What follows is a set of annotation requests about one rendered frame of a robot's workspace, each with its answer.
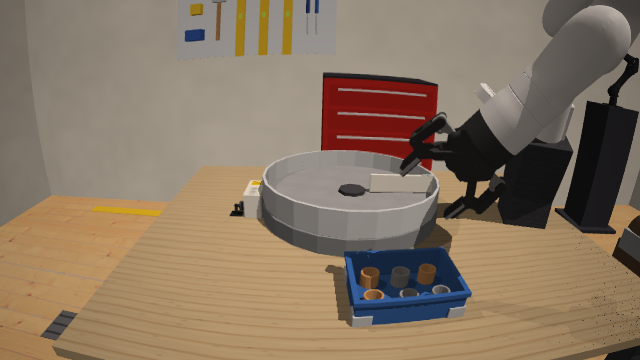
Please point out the bronze bushing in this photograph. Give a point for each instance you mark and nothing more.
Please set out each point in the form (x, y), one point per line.
(370, 281)
(426, 277)
(373, 294)

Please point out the blue square tray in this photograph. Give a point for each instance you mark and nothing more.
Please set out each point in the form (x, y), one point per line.
(393, 309)

